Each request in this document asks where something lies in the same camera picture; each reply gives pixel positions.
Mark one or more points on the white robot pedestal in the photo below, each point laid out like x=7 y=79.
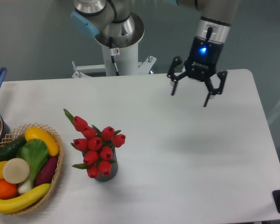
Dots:
x=120 y=61

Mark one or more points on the orange fruit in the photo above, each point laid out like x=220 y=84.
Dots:
x=8 y=190

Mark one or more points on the dark green cucumber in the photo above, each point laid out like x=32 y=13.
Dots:
x=10 y=150

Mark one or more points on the dark grey ribbed vase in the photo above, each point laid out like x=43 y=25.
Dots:
x=107 y=169

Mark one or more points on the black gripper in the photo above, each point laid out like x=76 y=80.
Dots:
x=200 y=65

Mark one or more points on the beige round disc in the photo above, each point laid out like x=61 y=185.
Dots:
x=16 y=171

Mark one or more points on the woven wicker basket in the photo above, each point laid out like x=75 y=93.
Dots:
x=19 y=132

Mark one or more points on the red tulip bouquet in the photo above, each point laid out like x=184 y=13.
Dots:
x=96 y=145

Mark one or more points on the yellow banana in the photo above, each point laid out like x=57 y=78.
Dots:
x=21 y=202

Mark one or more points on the purple sweet potato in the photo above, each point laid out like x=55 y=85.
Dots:
x=47 y=172

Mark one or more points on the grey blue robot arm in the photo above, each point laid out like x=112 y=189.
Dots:
x=118 y=31

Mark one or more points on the green bok choy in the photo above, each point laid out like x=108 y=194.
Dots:
x=35 y=153

